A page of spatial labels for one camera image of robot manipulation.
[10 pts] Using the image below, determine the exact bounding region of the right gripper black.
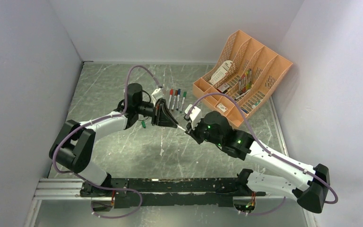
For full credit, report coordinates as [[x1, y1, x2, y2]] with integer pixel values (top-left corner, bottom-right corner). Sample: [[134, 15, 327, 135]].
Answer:
[[186, 117, 224, 147]]

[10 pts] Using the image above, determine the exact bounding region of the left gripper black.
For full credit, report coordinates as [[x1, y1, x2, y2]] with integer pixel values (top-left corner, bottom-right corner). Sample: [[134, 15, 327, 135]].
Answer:
[[135, 98, 177, 129]]

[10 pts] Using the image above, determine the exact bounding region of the white pen brown end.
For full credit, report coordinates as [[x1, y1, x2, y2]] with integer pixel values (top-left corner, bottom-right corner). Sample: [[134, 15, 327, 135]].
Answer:
[[171, 89, 178, 111]]

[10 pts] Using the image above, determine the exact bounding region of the white pen grey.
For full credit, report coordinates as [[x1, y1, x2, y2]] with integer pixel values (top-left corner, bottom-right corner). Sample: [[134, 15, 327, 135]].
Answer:
[[167, 89, 173, 109]]

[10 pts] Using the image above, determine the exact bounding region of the white pen green end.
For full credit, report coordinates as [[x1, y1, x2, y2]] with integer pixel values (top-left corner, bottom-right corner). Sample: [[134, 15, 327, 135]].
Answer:
[[179, 91, 187, 113]]

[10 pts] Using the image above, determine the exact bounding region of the white pen blue cap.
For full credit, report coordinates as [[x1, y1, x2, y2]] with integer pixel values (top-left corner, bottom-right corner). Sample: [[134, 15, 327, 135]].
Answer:
[[176, 89, 181, 111]]

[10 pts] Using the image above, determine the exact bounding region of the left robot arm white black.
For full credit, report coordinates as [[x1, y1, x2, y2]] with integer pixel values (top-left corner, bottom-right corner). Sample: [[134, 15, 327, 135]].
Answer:
[[49, 83, 178, 197]]

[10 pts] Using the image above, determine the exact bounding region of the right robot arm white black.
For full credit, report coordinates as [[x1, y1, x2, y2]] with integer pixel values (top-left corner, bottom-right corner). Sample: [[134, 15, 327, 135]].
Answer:
[[185, 107, 330, 214]]

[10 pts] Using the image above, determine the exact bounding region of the pens bundle in organizer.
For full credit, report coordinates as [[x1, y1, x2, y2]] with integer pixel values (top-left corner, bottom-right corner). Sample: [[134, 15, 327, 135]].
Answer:
[[234, 68, 252, 101]]

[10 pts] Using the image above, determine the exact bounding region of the orange plastic file organizer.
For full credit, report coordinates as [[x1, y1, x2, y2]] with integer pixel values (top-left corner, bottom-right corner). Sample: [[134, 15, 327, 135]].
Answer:
[[192, 30, 293, 128]]

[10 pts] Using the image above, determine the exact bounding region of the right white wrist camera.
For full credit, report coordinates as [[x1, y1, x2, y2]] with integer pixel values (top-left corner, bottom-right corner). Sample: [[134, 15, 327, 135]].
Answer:
[[184, 104, 202, 130]]

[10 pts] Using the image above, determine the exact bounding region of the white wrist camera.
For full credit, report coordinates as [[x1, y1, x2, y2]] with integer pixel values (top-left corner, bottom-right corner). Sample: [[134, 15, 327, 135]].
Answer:
[[184, 104, 202, 130], [151, 87, 164, 104]]

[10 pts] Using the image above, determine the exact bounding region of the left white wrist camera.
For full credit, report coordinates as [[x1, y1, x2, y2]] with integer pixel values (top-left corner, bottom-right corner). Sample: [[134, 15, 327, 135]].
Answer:
[[151, 87, 164, 104]]

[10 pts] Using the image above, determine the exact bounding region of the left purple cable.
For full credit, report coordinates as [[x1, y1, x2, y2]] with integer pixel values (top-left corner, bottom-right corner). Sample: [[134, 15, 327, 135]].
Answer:
[[52, 65, 164, 219]]

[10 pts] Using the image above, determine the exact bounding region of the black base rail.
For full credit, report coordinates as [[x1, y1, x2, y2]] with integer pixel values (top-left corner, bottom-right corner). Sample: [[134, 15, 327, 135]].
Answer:
[[80, 177, 265, 209]]

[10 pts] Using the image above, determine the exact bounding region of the aluminium frame rail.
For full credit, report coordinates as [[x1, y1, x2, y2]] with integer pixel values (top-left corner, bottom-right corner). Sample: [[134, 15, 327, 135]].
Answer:
[[23, 178, 85, 227]]

